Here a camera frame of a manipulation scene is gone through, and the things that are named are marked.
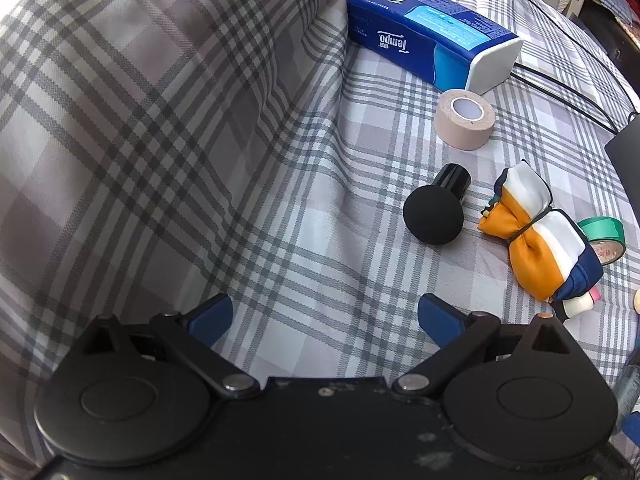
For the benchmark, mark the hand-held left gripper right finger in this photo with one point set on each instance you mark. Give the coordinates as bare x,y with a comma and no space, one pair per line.
440,317

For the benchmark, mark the black foam ball head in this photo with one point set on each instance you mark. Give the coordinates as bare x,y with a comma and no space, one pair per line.
432,215

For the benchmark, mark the cream small ball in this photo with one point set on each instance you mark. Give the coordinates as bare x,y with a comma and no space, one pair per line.
637,302

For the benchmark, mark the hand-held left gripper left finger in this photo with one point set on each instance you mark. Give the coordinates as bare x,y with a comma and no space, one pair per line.
212,317

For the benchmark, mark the green tape roll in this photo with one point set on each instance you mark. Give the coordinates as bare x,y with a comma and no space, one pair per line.
597,225

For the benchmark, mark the plaid bed sheet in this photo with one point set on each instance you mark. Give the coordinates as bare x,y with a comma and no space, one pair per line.
375,185

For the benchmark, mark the beige tape roll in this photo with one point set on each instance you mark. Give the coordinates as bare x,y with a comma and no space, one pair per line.
452,127

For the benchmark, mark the orange white blue scarf bundle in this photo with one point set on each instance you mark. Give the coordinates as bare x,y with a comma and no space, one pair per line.
540,240

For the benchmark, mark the blue checked pillow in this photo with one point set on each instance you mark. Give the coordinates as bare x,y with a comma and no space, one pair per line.
612,0

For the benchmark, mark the dark laptop edge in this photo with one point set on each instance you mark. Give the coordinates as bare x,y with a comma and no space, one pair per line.
627,155

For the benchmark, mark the blue tissue pack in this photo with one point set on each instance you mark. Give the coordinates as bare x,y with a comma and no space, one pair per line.
400,25

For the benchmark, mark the black leather sofa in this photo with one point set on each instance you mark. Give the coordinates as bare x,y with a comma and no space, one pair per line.
605,40

